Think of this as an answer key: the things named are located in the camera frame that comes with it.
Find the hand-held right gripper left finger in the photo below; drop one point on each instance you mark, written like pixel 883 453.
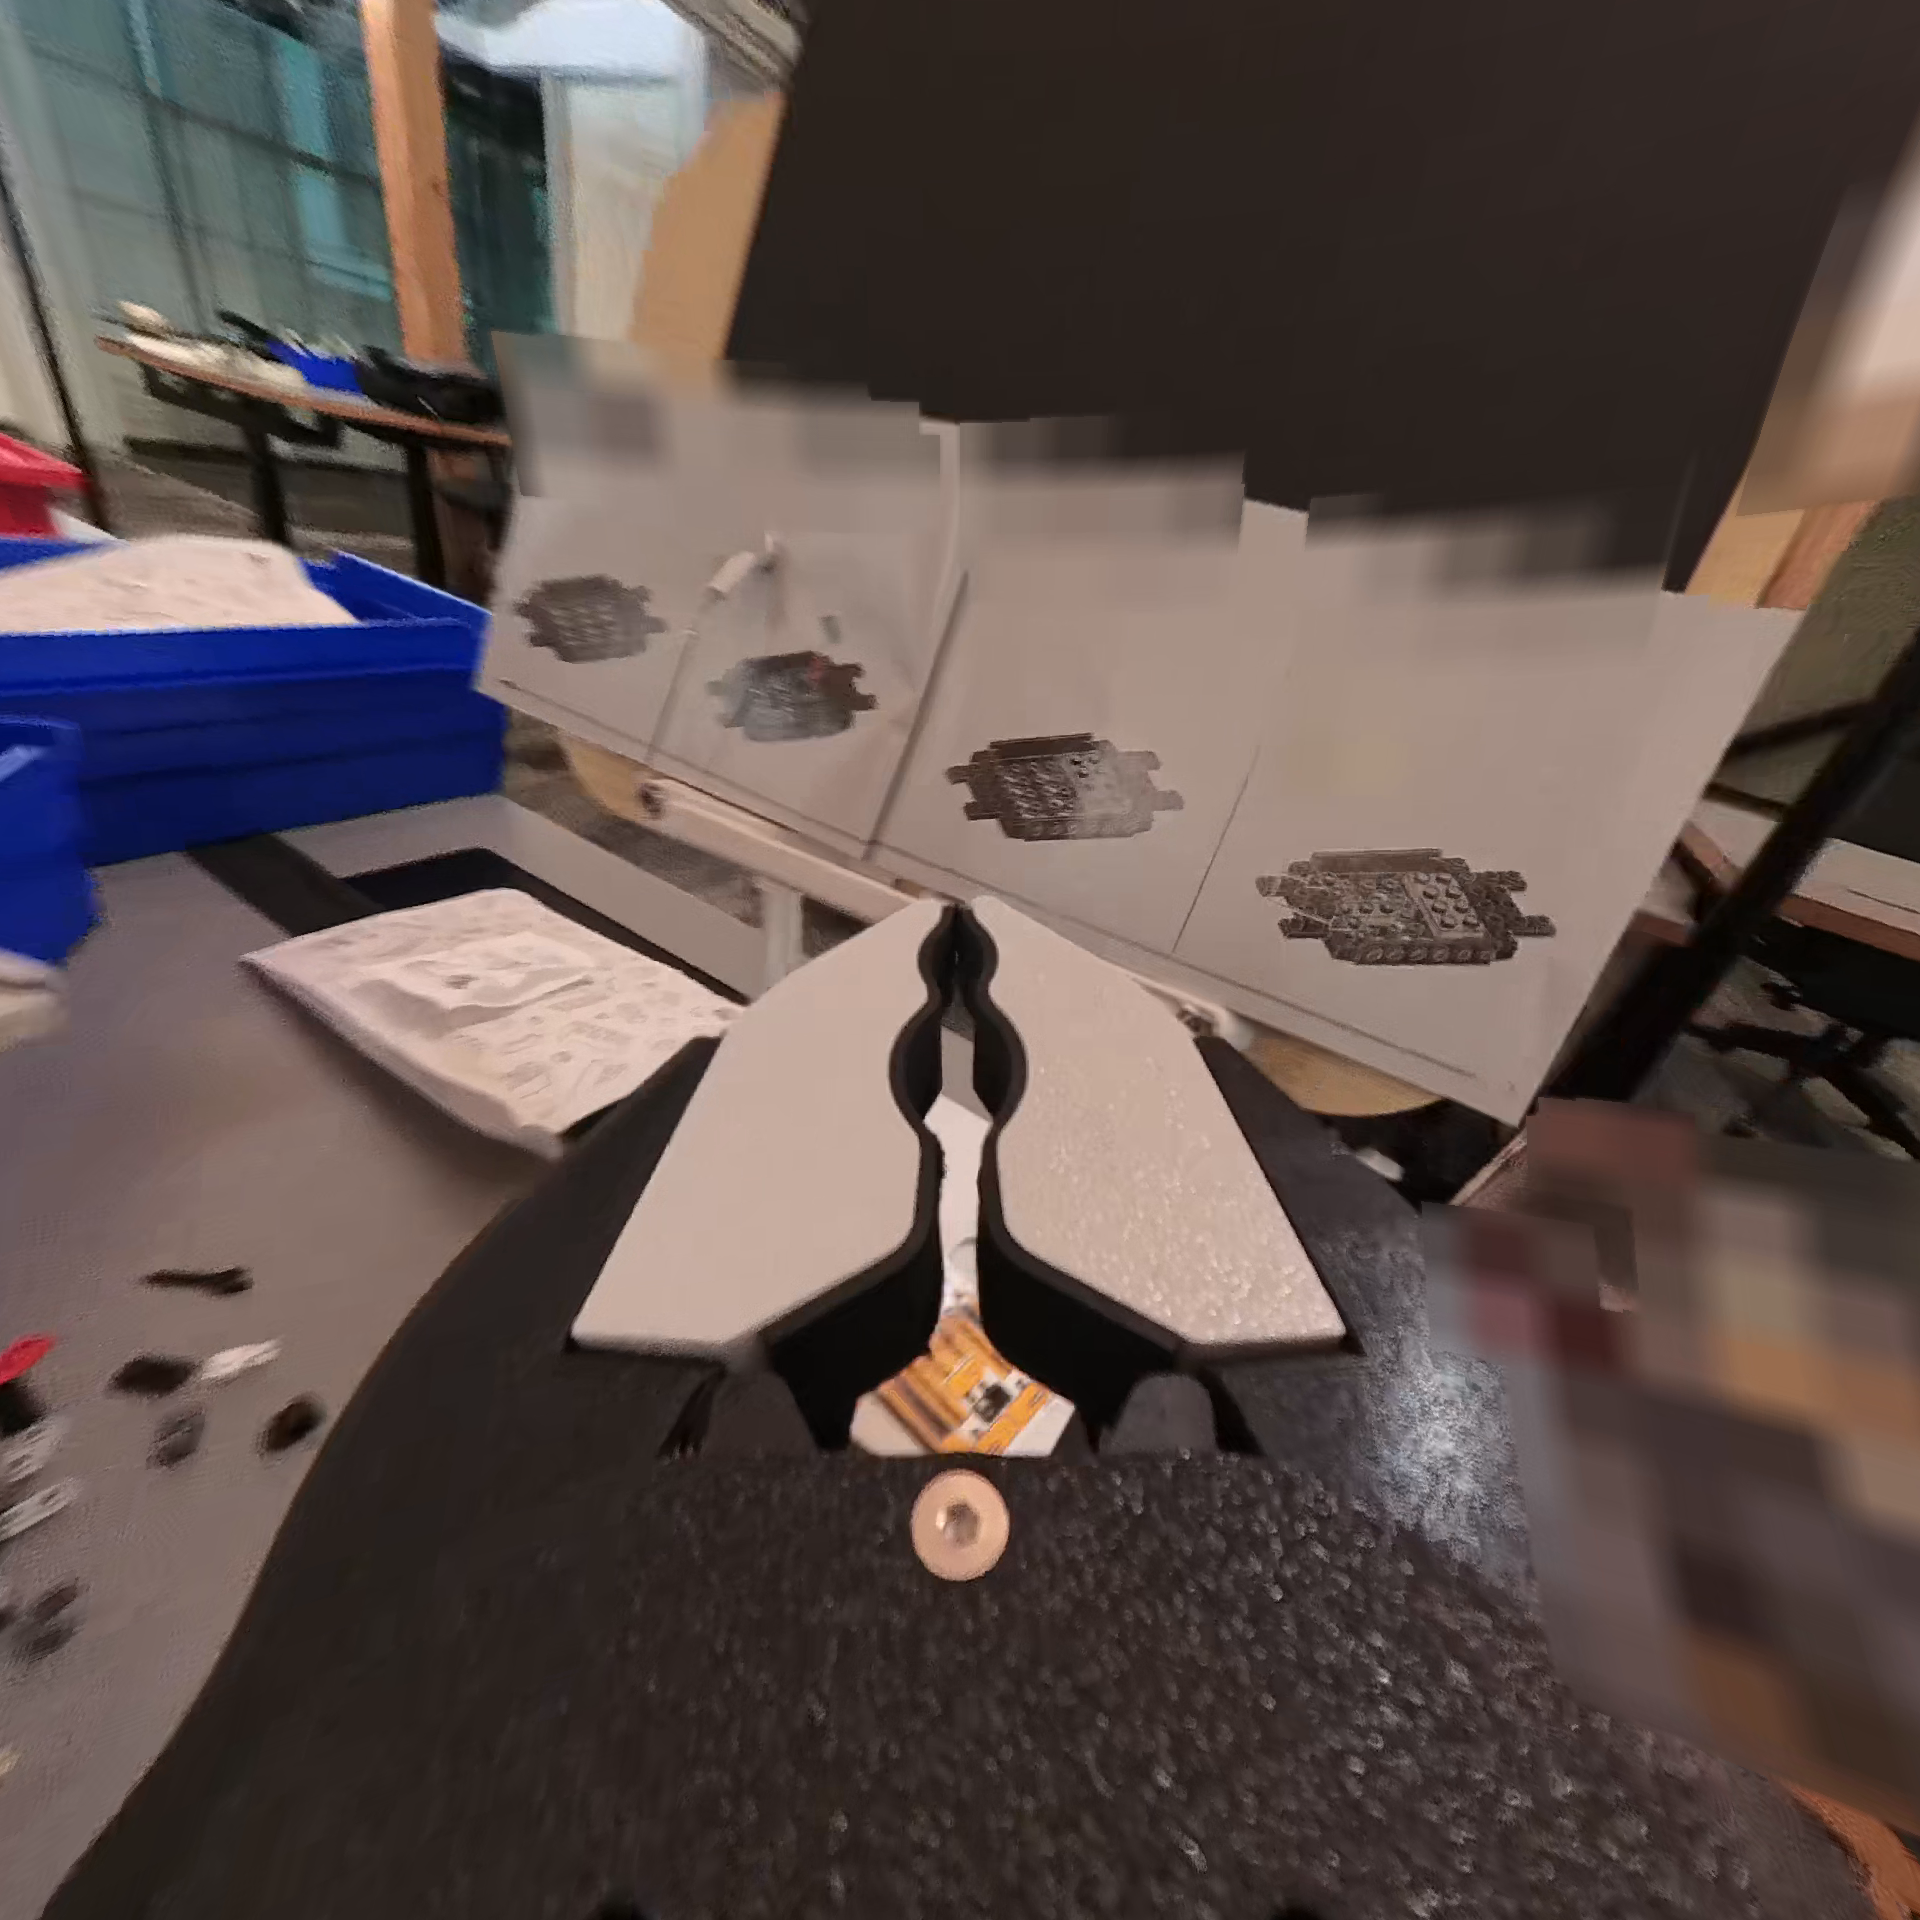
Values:
pixel 763 1171

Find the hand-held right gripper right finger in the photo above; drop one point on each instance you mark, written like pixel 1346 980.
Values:
pixel 1154 1186

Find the grey desk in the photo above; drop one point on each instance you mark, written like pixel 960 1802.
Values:
pixel 150 1171

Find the round wooden stand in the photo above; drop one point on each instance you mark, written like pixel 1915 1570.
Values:
pixel 1336 1084

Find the torn white paper bag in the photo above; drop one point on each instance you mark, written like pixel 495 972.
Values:
pixel 495 1004

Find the grey printed instruction sheet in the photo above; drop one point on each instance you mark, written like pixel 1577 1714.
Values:
pixel 585 619
pixel 1080 675
pixel 840 781
pixel 1576 750

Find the black tripod stand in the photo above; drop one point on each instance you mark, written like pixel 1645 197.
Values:
pixel 1723 902

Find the pile of small brick pieces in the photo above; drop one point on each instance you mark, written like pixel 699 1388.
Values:
pixel 166 1426

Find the blue plastic bin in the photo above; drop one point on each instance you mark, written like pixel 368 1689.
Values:
pixel 38 841
pixel 301 705

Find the wooden table with black legs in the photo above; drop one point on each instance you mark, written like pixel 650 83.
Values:
pixel 301 399

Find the red plastic bin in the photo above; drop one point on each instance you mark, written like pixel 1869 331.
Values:
pixel 30 482

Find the wooden post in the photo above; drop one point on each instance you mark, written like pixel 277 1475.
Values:
pixel 413 182

